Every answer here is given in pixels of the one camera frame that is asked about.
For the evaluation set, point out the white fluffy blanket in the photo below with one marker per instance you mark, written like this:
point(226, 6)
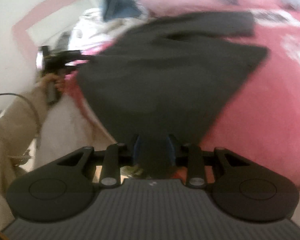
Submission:
point(65, 135)

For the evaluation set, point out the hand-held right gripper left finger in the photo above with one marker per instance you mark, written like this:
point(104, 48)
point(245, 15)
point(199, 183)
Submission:
point(137, 152)

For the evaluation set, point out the pink floral bed sheet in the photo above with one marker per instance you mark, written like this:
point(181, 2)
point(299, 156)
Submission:
point(265, 117)

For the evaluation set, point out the person's left hand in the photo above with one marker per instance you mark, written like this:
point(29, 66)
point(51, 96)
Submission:
point(60, 85)

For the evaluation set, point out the grey speckled blanket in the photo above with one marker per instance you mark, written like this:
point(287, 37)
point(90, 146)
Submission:
point(62, 41)

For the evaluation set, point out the blue jeans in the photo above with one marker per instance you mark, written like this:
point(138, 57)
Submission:
point(115, 7)

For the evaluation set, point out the person's left forearm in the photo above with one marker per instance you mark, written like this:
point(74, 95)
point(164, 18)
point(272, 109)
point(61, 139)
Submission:
point(20, 112)

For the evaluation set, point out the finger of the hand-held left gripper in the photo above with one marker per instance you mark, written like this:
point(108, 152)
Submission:
point(80, 56)
point(72, 69)

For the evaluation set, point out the off-white garment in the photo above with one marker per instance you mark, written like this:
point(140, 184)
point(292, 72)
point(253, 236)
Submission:
point(90, 22)

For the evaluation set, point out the dark grey garment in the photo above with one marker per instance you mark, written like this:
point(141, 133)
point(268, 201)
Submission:
point(152, 85)

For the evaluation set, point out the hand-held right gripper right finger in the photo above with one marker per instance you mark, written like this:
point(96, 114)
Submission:
point(170, 152)

